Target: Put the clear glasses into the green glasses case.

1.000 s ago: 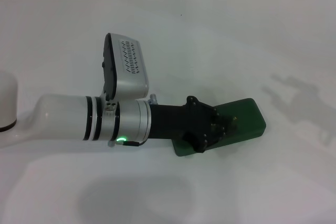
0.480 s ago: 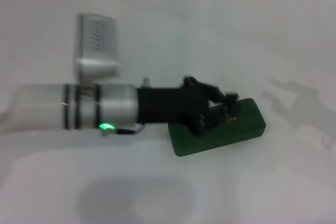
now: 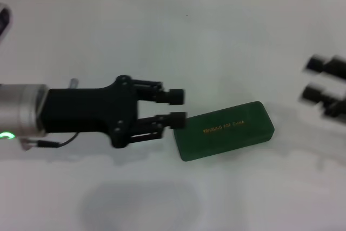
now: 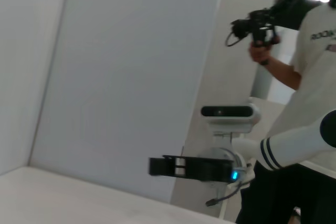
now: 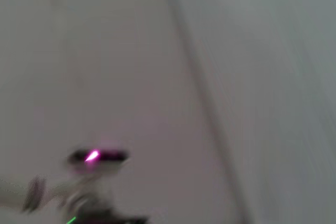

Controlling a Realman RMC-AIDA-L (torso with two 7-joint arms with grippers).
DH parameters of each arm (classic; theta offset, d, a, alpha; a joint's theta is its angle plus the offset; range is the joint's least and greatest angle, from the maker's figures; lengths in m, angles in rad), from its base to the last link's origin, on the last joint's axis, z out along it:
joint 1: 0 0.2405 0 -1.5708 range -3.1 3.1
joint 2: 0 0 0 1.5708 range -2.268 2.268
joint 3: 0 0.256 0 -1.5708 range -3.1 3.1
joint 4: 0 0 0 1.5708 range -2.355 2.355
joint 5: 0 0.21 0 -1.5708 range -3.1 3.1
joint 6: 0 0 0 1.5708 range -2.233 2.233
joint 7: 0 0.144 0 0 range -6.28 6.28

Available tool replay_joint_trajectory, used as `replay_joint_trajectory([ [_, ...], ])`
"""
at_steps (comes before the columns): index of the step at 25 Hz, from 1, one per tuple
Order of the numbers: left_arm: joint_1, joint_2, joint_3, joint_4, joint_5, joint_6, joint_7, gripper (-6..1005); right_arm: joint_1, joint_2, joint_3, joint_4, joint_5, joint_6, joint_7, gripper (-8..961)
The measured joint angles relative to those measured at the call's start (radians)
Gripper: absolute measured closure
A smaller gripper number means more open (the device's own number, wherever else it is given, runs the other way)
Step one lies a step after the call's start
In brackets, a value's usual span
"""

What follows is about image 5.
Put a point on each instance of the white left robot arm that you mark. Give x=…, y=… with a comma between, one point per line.
x=84, y=203

